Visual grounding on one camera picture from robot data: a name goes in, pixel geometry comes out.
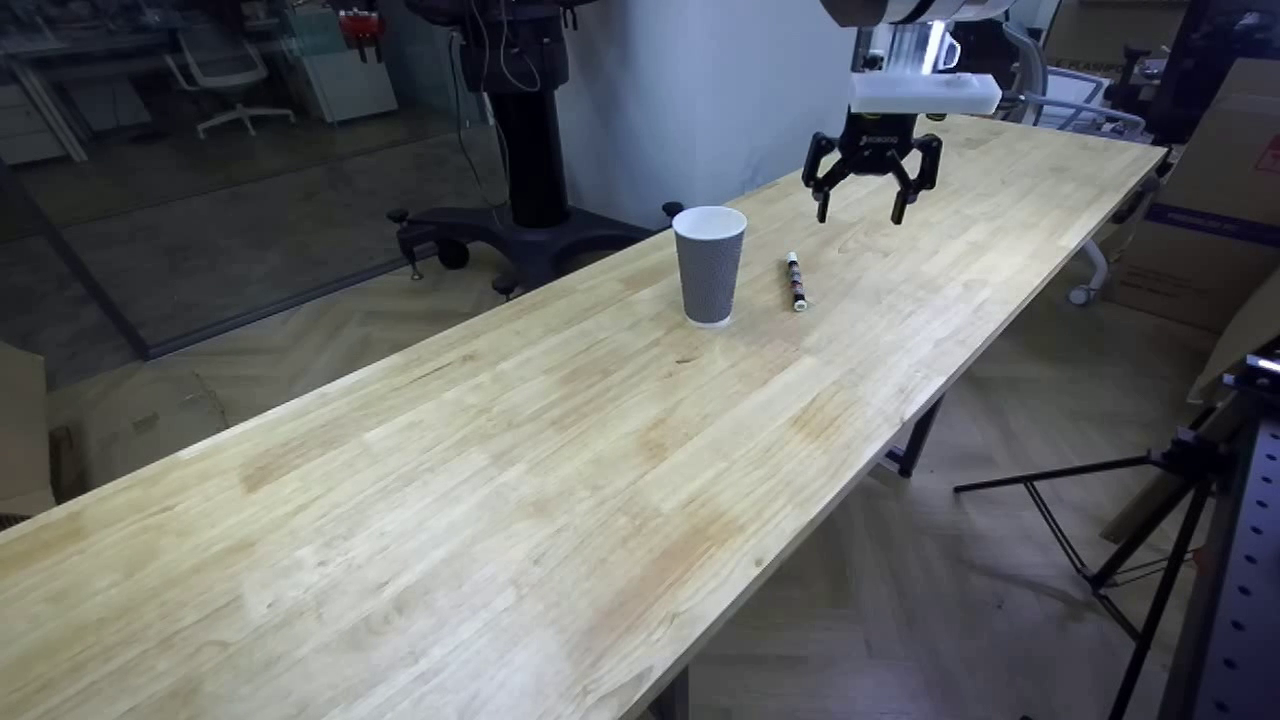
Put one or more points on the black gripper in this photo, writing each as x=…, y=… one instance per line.
x=882, y=143

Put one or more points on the black and white marker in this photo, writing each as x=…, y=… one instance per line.
x=794, y=280

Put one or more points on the grey paper cup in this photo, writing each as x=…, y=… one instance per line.
x=710, y=273

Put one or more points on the white chair base leg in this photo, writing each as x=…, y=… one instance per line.
x=1093, y=273

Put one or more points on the black table leg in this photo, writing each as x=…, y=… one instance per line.
x=918, y=441
x=673, y=703

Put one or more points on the dark tall background pillar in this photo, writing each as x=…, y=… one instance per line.
x=1201, y=53

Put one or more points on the large cardboard box purple stripe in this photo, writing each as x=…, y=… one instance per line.
x=1227, y=160

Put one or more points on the tan cardboard flap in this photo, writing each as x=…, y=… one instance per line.
x=1245, y=342

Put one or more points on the small red object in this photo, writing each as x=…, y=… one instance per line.
x=356, y=27

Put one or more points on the white cabinet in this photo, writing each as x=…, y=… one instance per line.
x=340, y=82

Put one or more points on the perforated metal panel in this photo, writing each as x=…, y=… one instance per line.
x=1245, y=600

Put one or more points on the white office chair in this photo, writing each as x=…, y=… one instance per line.
x=221, y=61

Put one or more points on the grey desk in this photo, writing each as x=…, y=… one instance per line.
x=52, y=122

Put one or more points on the brown cardboard box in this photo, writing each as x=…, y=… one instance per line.
x=24, y=433

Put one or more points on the white metal chair frame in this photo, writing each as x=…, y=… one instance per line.
x=1093, y=115

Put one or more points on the black pedestal with wheeled base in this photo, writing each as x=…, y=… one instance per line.
x=533, y=132

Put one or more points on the black camera tripod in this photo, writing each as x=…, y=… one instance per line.
x=1190, y=461

